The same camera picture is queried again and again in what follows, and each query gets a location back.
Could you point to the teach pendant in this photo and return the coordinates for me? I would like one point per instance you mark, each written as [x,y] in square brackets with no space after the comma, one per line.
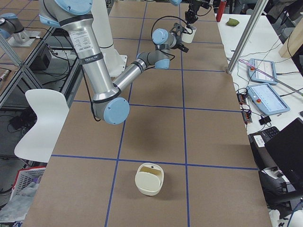
[265,66]
[266,99]

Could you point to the black box under frame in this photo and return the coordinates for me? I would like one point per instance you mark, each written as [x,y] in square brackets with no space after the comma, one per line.
[42,60]

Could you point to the red bottle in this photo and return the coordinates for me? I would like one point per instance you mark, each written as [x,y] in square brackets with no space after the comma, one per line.
[221,9]

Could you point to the white plastic chair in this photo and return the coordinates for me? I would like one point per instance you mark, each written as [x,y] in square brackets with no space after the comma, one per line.
[51,109]

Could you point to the upper teach pendant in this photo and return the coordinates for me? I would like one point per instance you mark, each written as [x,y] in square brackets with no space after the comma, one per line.
[265,66]

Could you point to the white laundry basket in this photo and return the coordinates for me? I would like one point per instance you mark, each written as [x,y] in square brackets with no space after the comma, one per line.
[24,177]

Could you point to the cream plastic basket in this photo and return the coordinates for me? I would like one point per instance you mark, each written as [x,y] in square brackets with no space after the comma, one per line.
[149,179]

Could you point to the white mug with handle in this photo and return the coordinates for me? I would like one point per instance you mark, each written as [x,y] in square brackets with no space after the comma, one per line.
[188,34]

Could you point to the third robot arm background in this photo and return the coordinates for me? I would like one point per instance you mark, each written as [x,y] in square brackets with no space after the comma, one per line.
[9,25]

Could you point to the aluminium frame post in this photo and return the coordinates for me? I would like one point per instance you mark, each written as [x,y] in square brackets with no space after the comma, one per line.
[257,12]

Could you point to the brown paper table cover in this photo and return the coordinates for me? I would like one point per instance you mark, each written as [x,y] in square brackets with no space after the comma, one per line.
[185,119]

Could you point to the lower teach pendant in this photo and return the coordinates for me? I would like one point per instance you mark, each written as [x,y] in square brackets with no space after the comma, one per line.
[266,99]

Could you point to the green bean bag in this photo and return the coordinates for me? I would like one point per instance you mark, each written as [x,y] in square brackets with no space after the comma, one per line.
[232,22]

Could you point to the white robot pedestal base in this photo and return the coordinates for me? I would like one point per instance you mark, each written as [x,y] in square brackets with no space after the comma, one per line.
[115,62]

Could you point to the black laptop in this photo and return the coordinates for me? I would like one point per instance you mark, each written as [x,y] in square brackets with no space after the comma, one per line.
[283,149]

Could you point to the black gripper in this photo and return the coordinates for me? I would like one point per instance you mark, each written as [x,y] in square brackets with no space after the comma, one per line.
[179,40]
[192,12]

